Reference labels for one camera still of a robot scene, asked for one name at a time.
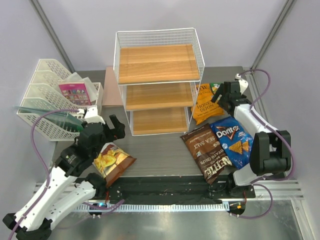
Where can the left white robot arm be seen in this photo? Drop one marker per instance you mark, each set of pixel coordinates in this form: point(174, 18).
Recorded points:
point(37, 219)

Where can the right aluminium frame post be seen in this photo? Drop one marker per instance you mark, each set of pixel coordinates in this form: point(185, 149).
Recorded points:
point(284, 13)

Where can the white plastic file organizer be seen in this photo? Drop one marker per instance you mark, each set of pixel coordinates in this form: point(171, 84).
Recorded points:
point(43, 93)

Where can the aluminium frame post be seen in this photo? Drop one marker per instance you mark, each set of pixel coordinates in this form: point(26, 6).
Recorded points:
point(52, 34)
point(284, 13)

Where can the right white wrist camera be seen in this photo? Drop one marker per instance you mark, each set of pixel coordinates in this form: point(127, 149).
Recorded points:
point(243, 84)

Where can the white slotted cable duct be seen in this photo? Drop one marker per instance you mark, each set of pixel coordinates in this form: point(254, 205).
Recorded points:
point(139, 208)

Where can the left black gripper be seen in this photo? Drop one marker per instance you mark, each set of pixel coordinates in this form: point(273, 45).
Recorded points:
point(118, 132)

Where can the orange honey dijon chips bag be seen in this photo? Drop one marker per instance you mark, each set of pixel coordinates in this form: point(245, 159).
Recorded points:
point(204, 108)

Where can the green yellow snack bag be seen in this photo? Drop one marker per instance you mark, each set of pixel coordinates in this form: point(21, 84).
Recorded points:
point(214, 87)

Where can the brown Chuba cassava chips bag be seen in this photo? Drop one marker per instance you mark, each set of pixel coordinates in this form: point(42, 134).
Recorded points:
point(112, 162)

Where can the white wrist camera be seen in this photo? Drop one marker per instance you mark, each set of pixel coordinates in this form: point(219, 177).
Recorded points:
point(91, 115)
point(243, 84)

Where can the white wire shelf rack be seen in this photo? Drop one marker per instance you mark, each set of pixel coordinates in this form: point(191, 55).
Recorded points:
point(146, 38)

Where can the brown Kettle sea salt bag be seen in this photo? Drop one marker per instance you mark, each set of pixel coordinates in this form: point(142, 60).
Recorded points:
point(207, 152)

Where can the left aluminium frame post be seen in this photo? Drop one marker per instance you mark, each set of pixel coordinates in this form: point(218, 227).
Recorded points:
point(52, 34)

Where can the pink flat board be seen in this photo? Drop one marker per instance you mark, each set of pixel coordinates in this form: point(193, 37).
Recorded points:
point(111, 94)

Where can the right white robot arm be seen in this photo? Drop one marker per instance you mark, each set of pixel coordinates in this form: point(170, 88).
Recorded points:
point(255, 148)

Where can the pink sticker booklet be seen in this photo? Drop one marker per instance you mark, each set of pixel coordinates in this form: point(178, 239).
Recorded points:
point(76, 93)

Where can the black base mat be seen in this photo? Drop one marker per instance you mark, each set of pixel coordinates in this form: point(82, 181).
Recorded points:
point(174, 190)

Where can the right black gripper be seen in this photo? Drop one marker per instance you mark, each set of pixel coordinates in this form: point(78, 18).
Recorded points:
point(220, 91)

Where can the top wooden shelf board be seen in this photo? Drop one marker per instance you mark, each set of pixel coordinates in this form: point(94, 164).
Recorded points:
point(162, 63)

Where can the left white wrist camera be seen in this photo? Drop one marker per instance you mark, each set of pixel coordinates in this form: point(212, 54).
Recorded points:
point(91, 115)

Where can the blue Doritos chips bag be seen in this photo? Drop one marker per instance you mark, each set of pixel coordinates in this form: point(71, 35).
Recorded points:
point(235, 141)

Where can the green translucent folder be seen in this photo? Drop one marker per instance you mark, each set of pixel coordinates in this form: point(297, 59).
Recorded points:
point(65, 120)

